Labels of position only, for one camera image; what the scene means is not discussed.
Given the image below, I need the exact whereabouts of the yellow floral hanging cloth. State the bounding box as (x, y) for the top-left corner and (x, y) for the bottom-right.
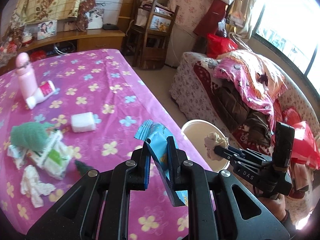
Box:
(10, 0), (95, 27)

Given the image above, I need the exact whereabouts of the white foam block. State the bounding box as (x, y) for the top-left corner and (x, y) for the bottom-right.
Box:
(71, 112), (96, 133)

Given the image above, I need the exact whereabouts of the blue snack wrapper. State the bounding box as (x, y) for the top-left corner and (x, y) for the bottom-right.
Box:
(135, 119), (188, 207)

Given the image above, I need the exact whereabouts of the right hand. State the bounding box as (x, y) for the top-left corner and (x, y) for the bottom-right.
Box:
(258, 194), (287, 221)

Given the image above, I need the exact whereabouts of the framed family photo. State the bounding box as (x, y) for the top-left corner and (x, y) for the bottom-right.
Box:
(37, 20), (57, 40)

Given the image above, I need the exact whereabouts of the wooden chair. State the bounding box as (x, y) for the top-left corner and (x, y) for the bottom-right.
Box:
(124, 0), (180, 70)

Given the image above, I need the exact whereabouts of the red plastic bag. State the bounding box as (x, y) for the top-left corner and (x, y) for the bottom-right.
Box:
(207, 34), (238, 59)

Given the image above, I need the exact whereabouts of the dark brown jacket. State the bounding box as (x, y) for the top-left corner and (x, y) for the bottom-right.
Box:
(215, 80), (271, 147)

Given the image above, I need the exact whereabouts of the green knitted cloth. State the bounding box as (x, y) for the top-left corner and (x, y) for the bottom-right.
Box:
(10, 122), (54, 152)

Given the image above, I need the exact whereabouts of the cream round trash bin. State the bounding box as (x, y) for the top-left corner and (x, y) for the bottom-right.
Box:
(181, 119), (229, 172)

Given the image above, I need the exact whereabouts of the white red labelled bottle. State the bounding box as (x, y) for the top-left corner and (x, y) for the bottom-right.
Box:
(25, 80), (56, 109)

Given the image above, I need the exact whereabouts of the pink floral tablecloth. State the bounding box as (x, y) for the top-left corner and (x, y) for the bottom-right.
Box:
(1, 49), (208, 234)

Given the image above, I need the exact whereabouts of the pink thermos bottle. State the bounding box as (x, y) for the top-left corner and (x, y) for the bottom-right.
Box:
(15, 53), (38, 100)

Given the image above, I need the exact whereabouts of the floral covered sofa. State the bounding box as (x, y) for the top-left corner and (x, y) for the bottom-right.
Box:
(170, 52), (319, 228)

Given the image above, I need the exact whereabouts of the picture on chair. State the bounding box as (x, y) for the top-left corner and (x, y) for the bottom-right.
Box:
(150, 15), (171, 32)

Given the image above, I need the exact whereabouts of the dark red hanging garment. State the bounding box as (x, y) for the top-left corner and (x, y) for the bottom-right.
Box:
(194, 0), (227, 38)

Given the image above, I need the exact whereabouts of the white tissue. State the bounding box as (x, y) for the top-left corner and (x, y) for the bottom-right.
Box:
(20, 165), (56, 208)

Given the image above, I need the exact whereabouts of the pink patterned blanket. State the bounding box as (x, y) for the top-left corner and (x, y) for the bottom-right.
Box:
(213, 49), (287, 130)

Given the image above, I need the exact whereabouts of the wooden low cabinet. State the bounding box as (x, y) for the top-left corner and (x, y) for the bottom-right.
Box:
(0, 29), (126, 75)

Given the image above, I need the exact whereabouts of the red bag on sofa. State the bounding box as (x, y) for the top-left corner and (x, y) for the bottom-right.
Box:
(282, 107), (319, 170)

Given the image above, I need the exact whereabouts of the beige paper ball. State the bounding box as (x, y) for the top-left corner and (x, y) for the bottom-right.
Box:
(204, 132), (229, 161)

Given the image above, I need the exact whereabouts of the white green plastic wrapper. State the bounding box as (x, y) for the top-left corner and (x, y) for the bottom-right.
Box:
(7, 129), (72, 180)

